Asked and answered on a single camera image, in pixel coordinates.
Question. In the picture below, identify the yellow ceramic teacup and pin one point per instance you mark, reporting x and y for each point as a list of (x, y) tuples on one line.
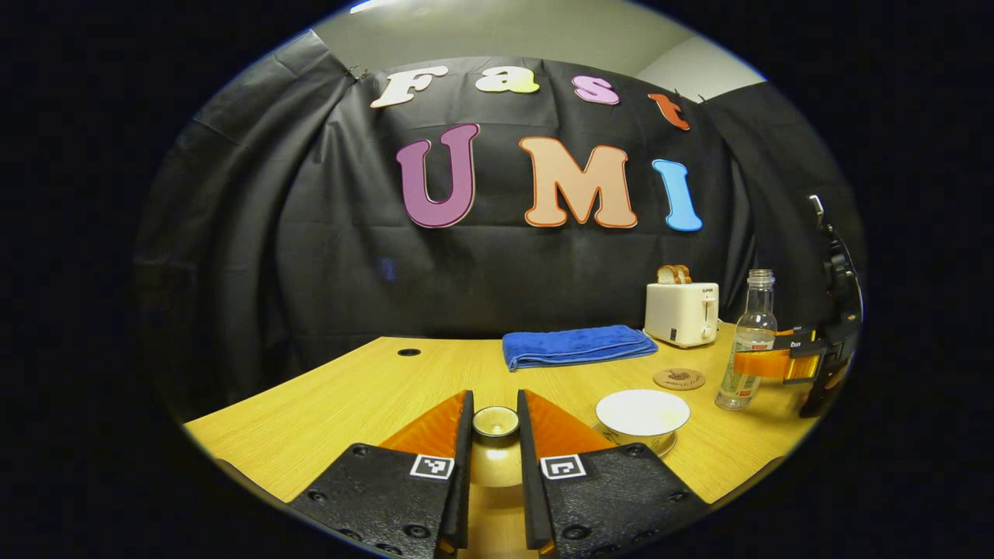
[(641, 411)]

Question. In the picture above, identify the toast bread slice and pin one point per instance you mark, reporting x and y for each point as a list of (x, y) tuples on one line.
[(683, 272), (666, 273)]

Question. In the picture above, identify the white toaster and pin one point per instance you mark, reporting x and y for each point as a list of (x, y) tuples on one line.
[(683, 314)]

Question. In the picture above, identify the yellow teacup lid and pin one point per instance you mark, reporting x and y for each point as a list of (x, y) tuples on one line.
[(495, 458)]

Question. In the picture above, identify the round brown coaster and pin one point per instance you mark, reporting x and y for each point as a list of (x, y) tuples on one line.
[(679, 379)]

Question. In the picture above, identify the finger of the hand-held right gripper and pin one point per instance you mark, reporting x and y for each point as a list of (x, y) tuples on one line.
[(794, 333), (776, 365)]

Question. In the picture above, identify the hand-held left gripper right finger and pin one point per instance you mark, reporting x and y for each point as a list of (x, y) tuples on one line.
[(530, 481)]

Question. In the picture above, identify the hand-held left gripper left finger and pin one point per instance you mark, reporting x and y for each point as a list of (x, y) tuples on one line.
[(463, 481)]

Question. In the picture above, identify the folded blue towel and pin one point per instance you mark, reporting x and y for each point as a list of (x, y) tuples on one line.
[(578, 345)]

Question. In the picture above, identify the clear glass water bottle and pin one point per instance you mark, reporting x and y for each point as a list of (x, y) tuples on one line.
[(755, 330)]

